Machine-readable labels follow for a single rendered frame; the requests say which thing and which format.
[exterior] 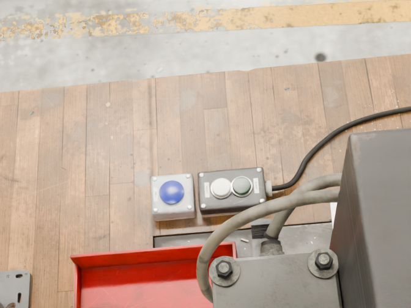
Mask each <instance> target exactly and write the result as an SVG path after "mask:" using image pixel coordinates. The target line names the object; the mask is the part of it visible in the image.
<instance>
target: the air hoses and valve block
mask: <svg viewBox="0 0 411 308"><path fill-rule="evenodd" d="M341 176H342V174H328V175H323V176H320V177H317V178H314V179H312V180H310V181H308V182H306V183H304V184H302V185H301V186H299V187H298V188H297V189H296V190H294V191H293V192H292V193H291V194H290V195H288V196H284V197H279V198H277V199H273V200H270V201H267V202H264V203H261V204H259V205H256V206H253V207H251V208H249V209H247V210H245V211H242V212H241V213H239V214H237V215H235V216H233V217H232V218H230V219H228V220H227V221H226V222H224V223H223V224H222V225H220V226H219V227H218V228H217V229H216V230H215V231H214V232H213V233H212V234H211V236H210V237H209V238H208V240H207V241H206V242H205V244H204V245H203V247H202V249H201V251H200V253H199V256H198V259H197V264H196V276H197V280H198V284H199V288H200V289H201V292H202V294H203V295H204V296H205V297H206V298H207V299H208V300H209V301H210V302H211V303H213V296H212V288H211V286H210V284H209V278H208V272H207V269H208V265H209V261H210V258H211V256H212V254H213V253H214V251H215V249H216V248H217V247H218V246H219V245H220V243H221V242H222V241H223V240H224V239H225V238H226V237H228V236H229V235H230V234H231V233H232V232H234V231H236V230H237V229H239V228H241V227H242V226H244V225H246V224H248V223H250V222H253V221H255V220H257V219H259V218H263V217H264V216H268V215H271V214H274V213H275V215H274V217H273V219H272V220H271V222H270V224H269V227H268V229H267V231H266V232H265V233H264V236H265V237H266V239H268V240H278V238H279V234H280V231H281V229H282V228H283V225H284V224H285V222H286V221H287V219H288V217H289V216H290V215H291V213H292V212H293V211H294V210H295V208H296V207H301V206H304V205H310V204H321V203H337V201H338V194H339V191H340V189H325V188H330V187H335V186H340V183H341ZM321 189H322V190H321Z"/></svg>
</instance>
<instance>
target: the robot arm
mask: <svg viewBox="0 0 411 308"><path fill-rule="evenodd" d="M19 276H22V277H21V278H18V277H19ZM31 285H32V275H31V273H30V272H29V271H28V270H26V269H22V270H14V271H0V308H31ZM20 295H21V302H20Z"/></svg>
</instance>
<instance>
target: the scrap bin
mask: <svg viewBox="0 0 411 308"><path fill-rule="evenodd" d="M203 245H204V244H193V245H185V246H171V247H156V248H148V249H134V250H126V251H112V252H98V253H90V254H75V255H70V258H71V260H72V261H73V262H74V264H75V275H74V302H73V308H213V304H212V303H211V302H210V301H209V300H208V299H207V298H206V297H205V296H204V295H203V294H202V292H201V289H200V288H199V284H198V280H197V276H196V264H197V259H198V256H199V253H200V251H201V249H202V247H203ZM221 256H229V257H232V258H234V259H237V249H236V245H235V241H230V242H222V243H220V245H219V246H218V247H217V248H216V249H215V251H214V253H213V254H212V256H211V258H210V261H209V265H208V269H207V272H208V278H209V284H210V286H211V288H212V280H211V278H210V276H209V267H210V264H211V263H212V262H213V261H214V260H215V259H216V258H218V257H221Z"/></svg>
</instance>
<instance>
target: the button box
mask: <svg viewBox="0 0 411 308"><path fill-rule="evenodd" d="M410 111H411V106H408V107H403V108H397V109H392V110H388V111H384V112H379V113H376V114H372V115H368V116H366V117H362V118H360V119H357V120H354V121H351V122H349V123H347V124H345V125H343V126H341V127H339V128H337V129H336V130H334V131H332V132H331V133H330V134H329V135H327V136H326V137H325V138H323V140H321V141H320V142H319V143H318V144H317V145H315V146H314V147H313V148H312V149H311V150H310V151H309V153H308V154H307V155H306V156H305V157H304V159H303V161H302V162H301V165H300V167H299V168H298V171H297V173H296V174H295V176H294V177H293V179H292V180H291V181H289V182H288V183H285V184H282V185H275V186H272V184H271V181H270V180H269V181H266V182H265V180H264V169H263V167H249V168H242V169H228V170H215V171H207V172H199V173H198V191H199V209H200V212H201V216H202V217H211V216H225V215H237V214H239V213H241V212H242V211H245V210H247V209H249V208H251V207H253V206H256V205H259V204H261V203H264V202H266V201H267V198H266V195H267V196H268V197H272V191H280V190H284V189H288V188H290V187H291V186H293V185H295V184H296V183H297V181H298V180H299V178H300V177H301V175H302V173H303V171H304V170H305V167H306V165H307V163H308V161H309V160H310V159H311V158H312V156H313V155H314V154H315V153H316V152H317V151H318V150H319V149H320V148H321V147H323V146H324V145H325V144H326V143H327V142H328V141H329V140H331V139H332V138H334V137H335V136H336V135H338V134H339V133H341V132H343V131H344V130H346V129H348V128H351V127H353V126H355V125H358V124H361V123H363V122H367V121H369V120H373V119H377V118H380V117H385V116H390V115H393V114H399V113H403V112H410ZM238 177H245V178H247V179H248V180H249V181H250V183H251V189H250V191H249V192H248V193H246V194H244V195H239V194H236V193H235V192H234V191H233V188H232V184H233V181H234V180H235V179H236V178H238ZM221 178H223V179H225V180H227V181H228V182H229V183H230V186H231V190H230V192H229V194H228V195H226V196H223V197H220V196H216V195H215V194H214V193H213V191H212V185H213V183H214V181H215V180H218V179H221Z"/></svg>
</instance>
